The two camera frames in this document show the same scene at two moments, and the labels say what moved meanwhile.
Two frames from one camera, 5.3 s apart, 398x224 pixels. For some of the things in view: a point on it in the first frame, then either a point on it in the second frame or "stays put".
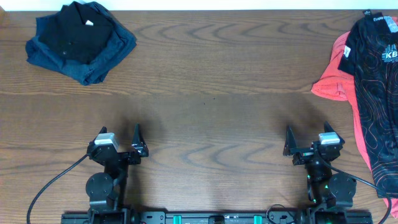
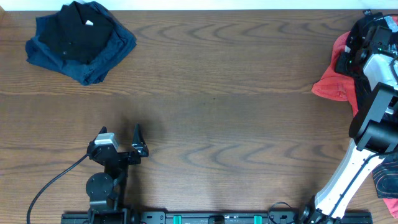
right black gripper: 291,144 -> 340,65
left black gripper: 140,147 stays put
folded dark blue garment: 121,40 stays put
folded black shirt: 76,32 stays put
